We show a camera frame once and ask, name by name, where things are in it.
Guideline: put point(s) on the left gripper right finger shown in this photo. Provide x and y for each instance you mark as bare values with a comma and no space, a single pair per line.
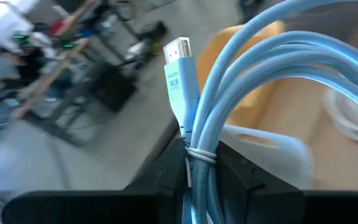
244,186

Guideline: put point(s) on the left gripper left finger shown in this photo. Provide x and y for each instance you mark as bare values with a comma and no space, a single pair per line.
166,186

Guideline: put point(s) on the beige plastic bin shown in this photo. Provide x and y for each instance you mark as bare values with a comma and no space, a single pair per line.
291,165

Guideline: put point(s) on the black background case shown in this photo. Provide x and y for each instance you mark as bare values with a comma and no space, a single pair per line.
113,87

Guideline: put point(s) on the orange plastic bin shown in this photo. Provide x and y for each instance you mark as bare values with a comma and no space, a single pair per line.
207,53

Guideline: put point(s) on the wooden frame workbench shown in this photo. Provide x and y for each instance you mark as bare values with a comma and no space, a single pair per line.
51,74

